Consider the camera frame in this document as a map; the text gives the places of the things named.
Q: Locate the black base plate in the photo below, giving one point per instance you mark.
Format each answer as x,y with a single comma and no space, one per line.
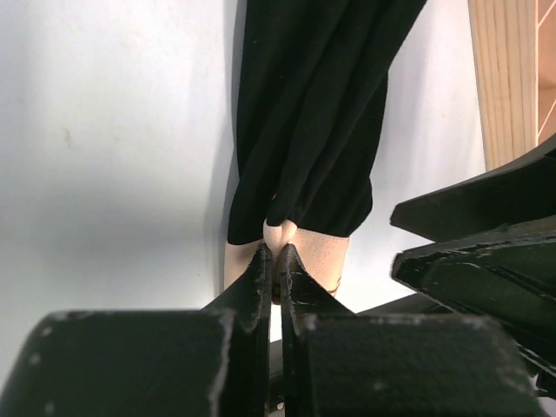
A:
544,383

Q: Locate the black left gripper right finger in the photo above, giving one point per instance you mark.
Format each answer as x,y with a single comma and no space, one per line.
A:
337,363

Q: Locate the wooden compartment tray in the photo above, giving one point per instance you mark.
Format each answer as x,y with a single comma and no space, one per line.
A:
514,58

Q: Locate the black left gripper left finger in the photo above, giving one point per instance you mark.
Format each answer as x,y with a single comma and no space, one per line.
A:
207,362

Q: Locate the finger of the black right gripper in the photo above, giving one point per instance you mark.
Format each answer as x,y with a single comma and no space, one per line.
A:
508,275
520,191

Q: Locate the black underwear beige waistband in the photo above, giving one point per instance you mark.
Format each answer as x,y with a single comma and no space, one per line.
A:
311,102

